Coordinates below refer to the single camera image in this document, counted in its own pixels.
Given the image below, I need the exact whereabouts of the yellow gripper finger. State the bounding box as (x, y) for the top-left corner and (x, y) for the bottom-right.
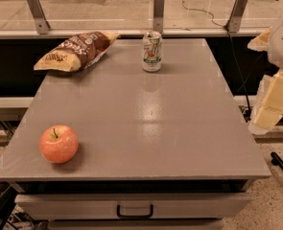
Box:
(248, 69), (283, 135)
(248, 28), (271, 52)

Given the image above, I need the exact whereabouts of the middle metal bracket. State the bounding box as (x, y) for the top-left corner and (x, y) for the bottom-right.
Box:
(153, 0), (165, 33)

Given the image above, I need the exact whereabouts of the brown chip bag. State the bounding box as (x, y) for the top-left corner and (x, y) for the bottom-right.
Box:
(34, 32), (119, 72)

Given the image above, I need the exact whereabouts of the left metal bracket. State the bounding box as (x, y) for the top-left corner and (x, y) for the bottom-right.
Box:
(26, 0), (50, 35)

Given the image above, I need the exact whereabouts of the right metal bracket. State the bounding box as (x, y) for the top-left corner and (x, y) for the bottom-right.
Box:
(226, 0), (248, 33)

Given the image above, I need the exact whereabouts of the black stand leg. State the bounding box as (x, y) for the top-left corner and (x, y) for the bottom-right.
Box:
(271, 152), (283, 171)

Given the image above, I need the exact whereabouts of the white horizontal rail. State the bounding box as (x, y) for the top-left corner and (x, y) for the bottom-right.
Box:
(0, 27), (265, 39)

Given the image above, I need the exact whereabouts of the metal bracket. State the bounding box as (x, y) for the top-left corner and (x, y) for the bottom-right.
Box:
(26, 0), (50, 35)
(153, 0), (165, 33)
(226, 0), (248, 33)

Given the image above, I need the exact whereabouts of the red apple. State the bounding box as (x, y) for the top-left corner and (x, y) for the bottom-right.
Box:
(39, 125), (79, 164)

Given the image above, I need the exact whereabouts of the white drawer with black handle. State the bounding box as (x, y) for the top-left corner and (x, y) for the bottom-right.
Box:
(15, 193), (250, 220)

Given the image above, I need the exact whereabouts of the white soda can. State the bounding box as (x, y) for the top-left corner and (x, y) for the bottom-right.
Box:
(142, 31), (162, 72)

